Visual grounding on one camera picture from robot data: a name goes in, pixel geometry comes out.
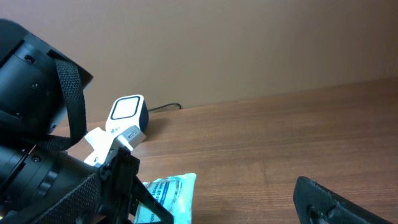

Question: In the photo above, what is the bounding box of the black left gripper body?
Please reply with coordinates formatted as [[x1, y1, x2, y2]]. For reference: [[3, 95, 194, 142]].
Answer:
[[98, 148, 139, 224]]

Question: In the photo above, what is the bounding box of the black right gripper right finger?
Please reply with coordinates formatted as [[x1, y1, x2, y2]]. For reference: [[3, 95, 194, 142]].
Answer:
[[293, 176, 391, 224]]

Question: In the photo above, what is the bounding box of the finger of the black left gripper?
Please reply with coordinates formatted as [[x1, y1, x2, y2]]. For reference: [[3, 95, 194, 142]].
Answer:
[[129, 177, 174, 224]]

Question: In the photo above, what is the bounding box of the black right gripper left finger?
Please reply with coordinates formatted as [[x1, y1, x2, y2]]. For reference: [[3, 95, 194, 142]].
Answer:
[[1, 174, 101, 224]]

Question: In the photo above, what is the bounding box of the mint wet wipes packet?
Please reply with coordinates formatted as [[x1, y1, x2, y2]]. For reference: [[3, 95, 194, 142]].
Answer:
[[143, 173, 197, 224]]

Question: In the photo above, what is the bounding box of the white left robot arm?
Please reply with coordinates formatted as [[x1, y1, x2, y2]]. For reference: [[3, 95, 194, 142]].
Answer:
[[1, 19, 174, 223]]

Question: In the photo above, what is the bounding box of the white barcode scanner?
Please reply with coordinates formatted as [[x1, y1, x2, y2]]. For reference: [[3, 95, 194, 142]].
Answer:
[[105, 95, 149, 134]]

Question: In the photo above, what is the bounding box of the black scanner cable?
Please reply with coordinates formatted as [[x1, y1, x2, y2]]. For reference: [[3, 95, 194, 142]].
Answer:
[[147, 103, 182, 113]]

